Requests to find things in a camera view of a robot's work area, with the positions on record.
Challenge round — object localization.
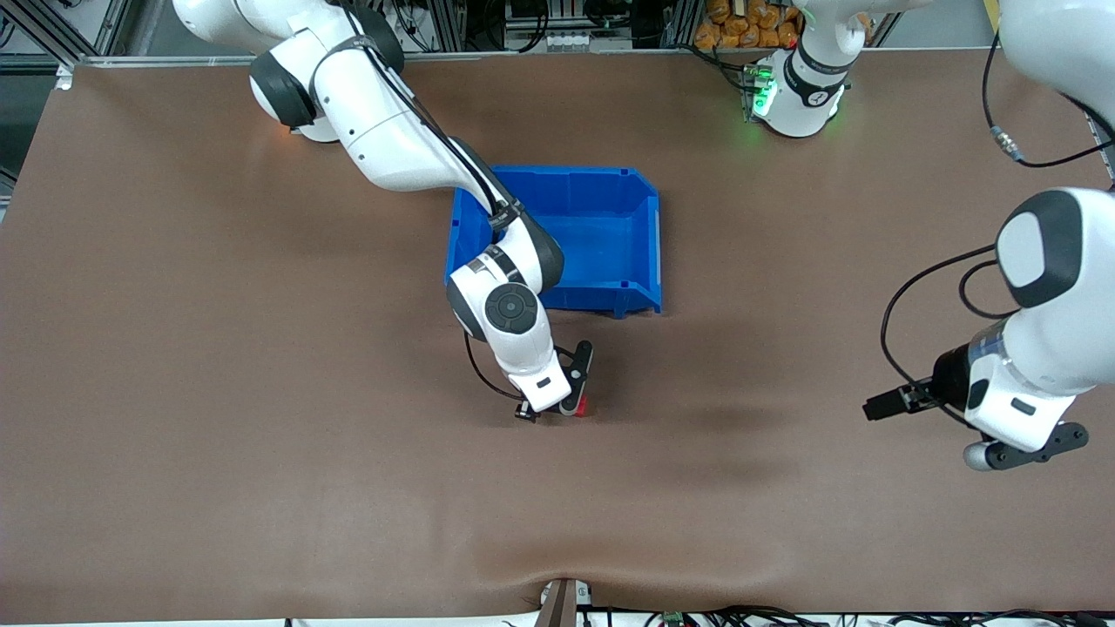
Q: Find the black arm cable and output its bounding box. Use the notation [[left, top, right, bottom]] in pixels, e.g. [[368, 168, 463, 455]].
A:
[[344, 0, 578, 403], [880, 33, 1115, 429]]

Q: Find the black cable bundle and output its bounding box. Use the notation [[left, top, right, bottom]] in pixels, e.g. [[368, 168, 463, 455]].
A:
[[584, 604, 1115, 627]]

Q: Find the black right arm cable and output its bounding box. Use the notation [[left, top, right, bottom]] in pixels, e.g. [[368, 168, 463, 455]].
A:
[[344, 0, 578, 403]]

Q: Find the silver aluminium profile frame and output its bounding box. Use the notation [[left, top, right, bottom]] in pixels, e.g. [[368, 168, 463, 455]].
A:
[[0, 0, 1115, 67]]

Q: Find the brown metal bracket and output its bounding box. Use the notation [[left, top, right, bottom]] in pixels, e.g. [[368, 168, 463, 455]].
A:
[[538, 577, 595, 627]]

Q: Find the orange snack packs pile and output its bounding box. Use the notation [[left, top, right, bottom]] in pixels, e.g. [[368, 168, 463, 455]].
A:
[[694, 0, 807, 51]]

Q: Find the blue plastic storage bin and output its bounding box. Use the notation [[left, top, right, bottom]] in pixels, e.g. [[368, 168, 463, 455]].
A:
[[446, 165, 663, 320]]

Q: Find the brown table mat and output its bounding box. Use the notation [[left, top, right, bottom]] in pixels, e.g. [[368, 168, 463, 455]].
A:
[[0, 51, 1115, 621]]

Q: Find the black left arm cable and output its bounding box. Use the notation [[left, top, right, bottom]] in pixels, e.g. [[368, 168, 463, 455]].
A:
[[880, 33, 1115, 429]]

